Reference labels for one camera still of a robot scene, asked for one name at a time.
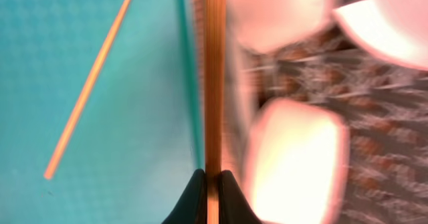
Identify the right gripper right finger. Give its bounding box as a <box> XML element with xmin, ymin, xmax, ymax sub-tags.
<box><xmin>217</xmin><ymin>170</ymin><xmax>262</xmax><ymax>224</ymax></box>

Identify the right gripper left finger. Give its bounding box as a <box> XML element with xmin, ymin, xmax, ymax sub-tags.
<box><xmin>162</xmin><ymin>169</ymin><xmax>207</xmax><ymax>224</ymax></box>

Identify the pink bowl with rice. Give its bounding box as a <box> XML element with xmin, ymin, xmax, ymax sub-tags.
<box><xmin>242</xmin><ymin>98</ymin><xmax>350</xmax><ymax>224</ymax></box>

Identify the wooden chopstick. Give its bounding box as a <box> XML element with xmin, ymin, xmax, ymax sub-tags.
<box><xmin>204</xmin><ymin>0</ymin><xmax>226</xmax><ymax>224</ymax></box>
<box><xmin>43</xmin><ymin>0</ymin><xmax>132</xmax><ymax>180</ymax></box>

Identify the grey bowl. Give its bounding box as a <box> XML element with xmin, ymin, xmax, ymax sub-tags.
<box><xmin>227</xmin><ymin>0</ymin><xmax>331</xmax><ymax>53</ymax></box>

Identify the large white plate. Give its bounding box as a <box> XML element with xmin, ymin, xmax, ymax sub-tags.
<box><xmin>332</xmin><ymin>0</ymin><xmax>427</xmax><ymax>70</ymax></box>

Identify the grey dishwasher rack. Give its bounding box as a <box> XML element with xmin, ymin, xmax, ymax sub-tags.
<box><xmin>223</xmin><ymin>0</ymin><xmax>427</xmax><ymax>223</ymax></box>

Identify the teal serving tray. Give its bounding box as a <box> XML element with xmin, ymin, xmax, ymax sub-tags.
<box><xmin>1</xmin><ymin>0</ymin><xmax>203</xmax><ymax>224</ymax></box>

